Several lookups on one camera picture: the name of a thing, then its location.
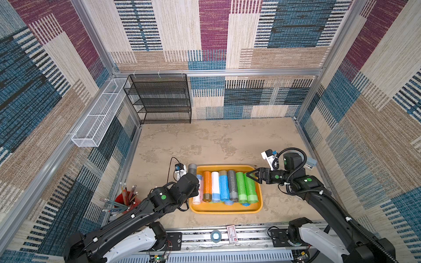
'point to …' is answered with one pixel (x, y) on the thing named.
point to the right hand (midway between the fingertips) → (253, 177)
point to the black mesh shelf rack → (160, 98)
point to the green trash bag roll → (251, 189)
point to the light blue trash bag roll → (223, 186)
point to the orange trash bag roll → (207, 194)
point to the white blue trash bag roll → (197, 200)
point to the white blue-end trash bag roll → (215, 187)
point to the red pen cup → (127, 199)
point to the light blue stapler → (311, 161)
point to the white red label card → (232, 233)
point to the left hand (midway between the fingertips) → (196, 184)
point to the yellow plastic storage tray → (218, 207)
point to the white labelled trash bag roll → (229, 203)
